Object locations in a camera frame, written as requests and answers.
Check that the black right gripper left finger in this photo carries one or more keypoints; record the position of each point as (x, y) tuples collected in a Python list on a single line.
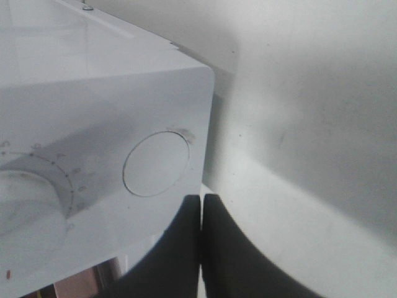
[(171, 267)]

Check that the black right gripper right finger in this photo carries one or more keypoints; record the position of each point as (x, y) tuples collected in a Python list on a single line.
[(233, 267)]

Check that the white round door button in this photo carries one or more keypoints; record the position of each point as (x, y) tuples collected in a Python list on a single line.
[(156, 163)]

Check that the white timer knob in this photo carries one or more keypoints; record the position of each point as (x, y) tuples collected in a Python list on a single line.
[(30, 208)]

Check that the white microwave oven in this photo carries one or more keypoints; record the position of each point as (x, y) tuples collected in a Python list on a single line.
[(79, 90)]

